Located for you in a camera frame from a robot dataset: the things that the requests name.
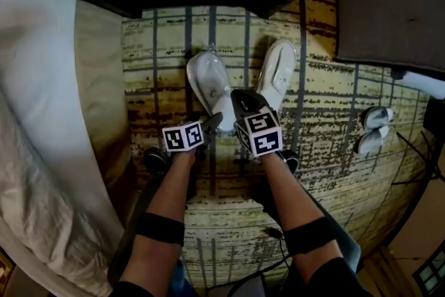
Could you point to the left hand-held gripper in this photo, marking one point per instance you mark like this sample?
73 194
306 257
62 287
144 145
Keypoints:
180 137

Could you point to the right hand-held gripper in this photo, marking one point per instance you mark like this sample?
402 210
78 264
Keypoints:
262 135

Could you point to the person's right forearm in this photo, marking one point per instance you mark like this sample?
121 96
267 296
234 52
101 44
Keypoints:
292 194

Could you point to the black forearm band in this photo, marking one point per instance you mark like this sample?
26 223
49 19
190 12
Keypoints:
160 229
309 236

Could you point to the person's left forearm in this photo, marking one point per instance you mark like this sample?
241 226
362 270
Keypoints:
167 191

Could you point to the person's right black shoe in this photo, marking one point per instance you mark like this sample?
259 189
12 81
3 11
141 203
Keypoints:
290 160

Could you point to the person's black shoe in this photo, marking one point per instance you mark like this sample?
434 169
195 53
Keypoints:
290 160
156 160

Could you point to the person's left black shoe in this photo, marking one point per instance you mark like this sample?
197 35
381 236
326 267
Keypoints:
156 160

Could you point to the beige bed base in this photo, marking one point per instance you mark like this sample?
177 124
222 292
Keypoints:
101 97

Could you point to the armchair with blue seat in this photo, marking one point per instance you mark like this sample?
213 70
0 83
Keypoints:
389 3

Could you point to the white bed duvet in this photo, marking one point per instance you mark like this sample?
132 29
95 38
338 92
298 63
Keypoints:
34 114

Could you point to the black waste bin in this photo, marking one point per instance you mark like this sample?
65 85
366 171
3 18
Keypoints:
434 114

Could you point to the black tripod light stand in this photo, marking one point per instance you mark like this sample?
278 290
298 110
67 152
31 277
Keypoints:
427 163

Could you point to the person's black top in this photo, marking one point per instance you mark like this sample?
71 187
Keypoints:
333 281

